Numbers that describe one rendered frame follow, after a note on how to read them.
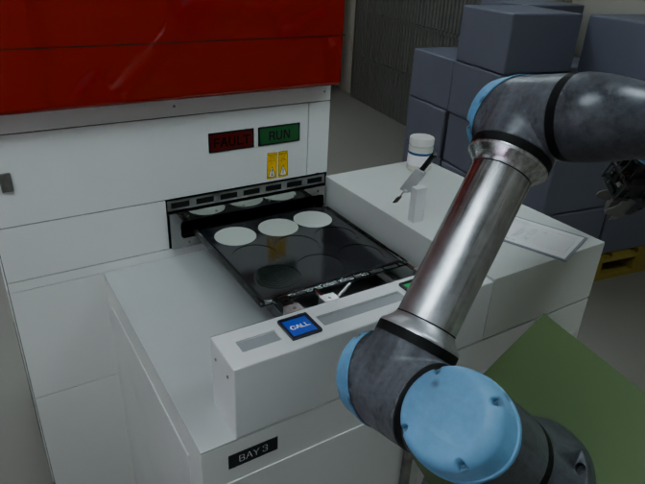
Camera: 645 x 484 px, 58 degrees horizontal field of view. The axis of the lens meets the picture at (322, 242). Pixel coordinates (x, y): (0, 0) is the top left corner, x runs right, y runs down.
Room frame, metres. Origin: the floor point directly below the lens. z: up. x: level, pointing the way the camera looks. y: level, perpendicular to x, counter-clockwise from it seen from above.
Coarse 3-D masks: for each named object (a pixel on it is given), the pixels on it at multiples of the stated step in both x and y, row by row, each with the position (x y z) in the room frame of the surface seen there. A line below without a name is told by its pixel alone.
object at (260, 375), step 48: (384, 288) 0.93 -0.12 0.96; (480, 288) 0.96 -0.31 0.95; (240, 336) 0.76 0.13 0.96; (288, 336) 0.77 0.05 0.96; (336, 336) 0.78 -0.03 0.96; (480, 336) 0.97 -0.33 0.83; (240, 384) 0.68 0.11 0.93; (288, 384) 0.73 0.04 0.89; (336, 384) 0.78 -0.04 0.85; (240, 432) 0.68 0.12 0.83
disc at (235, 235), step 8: (216, 232) 1.25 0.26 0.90; (224, 232) 1.25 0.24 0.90; (232, 232) 1.26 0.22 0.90; (240, 232) 1.26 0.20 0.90; (248, 232) 1.26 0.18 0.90; (216, 240) 1.21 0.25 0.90; (224, 240) 1.21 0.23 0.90; (232, 240) 1.21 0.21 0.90; (240, 240) 1.22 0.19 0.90; (248, 240) 1.22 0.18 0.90
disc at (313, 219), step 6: (294, 216) 1.37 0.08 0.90; (300, 216) 1.37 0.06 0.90; (306, 216) 1.37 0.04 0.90; (312, 216) 1.37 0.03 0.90; (318, 216) 1.37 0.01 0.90; (324, 216) 1.38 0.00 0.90; (300, 222) 1.33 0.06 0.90; (306, 222) 1.33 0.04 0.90; (312, 222) 1.34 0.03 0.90; (318, 222) 1.34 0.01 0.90; (324, 222) 1.34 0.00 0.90; (330, 222) 1.34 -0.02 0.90
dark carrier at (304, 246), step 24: (288, 216) 1.36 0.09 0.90; (336, 216) 1.38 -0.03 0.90; (264, 240) 1.22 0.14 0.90; (288, 240) 1.23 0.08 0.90; (312, 240) 1.24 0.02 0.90; (336, 240) 1.24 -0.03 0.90; (360, 240) 1.25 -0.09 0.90; (240, 264) 1.10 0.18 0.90; (264, 264) 1.11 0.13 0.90; (288, 264) 1.11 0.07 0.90; (312, 264) 1.12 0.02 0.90; (336, 264) 1.12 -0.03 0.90; (360, 264) 1.13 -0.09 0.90; (384, 264) 1.13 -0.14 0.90; (264, 288) 1.01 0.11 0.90; (288, 288) 1.01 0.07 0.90
